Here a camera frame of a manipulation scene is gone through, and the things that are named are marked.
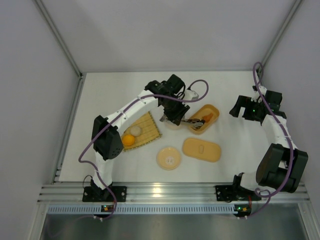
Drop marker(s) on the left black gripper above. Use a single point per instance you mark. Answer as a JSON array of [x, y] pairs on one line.
[[178, 114]]

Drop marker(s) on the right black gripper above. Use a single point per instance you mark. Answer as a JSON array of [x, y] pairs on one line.
[[238, 106]]

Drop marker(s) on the black spiky food piece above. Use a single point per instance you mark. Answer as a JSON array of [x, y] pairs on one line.
[[195, 121]]

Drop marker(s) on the metal tongs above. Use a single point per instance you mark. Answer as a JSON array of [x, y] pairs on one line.
[[182, 121]]

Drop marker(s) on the orange fried food piece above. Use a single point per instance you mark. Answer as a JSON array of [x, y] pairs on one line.
[[207, 118]]

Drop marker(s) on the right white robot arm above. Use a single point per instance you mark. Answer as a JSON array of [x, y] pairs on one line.
[[272, 170]]

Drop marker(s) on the beige oval lunch box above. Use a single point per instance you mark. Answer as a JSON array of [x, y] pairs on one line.
[[205, 110]]

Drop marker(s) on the beige oval lunch box lid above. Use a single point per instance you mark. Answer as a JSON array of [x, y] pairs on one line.
[[202, 150]]

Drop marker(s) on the round metal-lined container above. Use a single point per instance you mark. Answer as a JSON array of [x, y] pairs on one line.
[[173, 126]]

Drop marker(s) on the bamboo mat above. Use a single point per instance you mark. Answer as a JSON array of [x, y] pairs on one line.
[[150, 131]]

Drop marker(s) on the white rice ball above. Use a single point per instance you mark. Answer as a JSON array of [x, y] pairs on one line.
[[135, 131]]

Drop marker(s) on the round beige lid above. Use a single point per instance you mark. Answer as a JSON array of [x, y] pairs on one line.
[[168, 158]]

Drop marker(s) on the orange fruit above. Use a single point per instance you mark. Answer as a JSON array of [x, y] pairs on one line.
[[128, 140]]

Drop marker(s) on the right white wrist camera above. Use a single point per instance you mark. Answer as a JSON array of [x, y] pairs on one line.
[[260, 90]]

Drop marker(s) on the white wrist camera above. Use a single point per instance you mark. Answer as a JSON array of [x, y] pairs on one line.
[[190, 95], [260, 90]]

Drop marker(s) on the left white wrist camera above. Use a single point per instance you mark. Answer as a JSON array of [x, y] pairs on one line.
[[190, 95]]

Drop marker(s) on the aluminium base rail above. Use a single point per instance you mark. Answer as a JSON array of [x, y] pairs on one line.
[[136, 193]]

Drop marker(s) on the slotted grey cable duct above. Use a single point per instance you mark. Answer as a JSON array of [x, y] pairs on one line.
[[141, 209]]

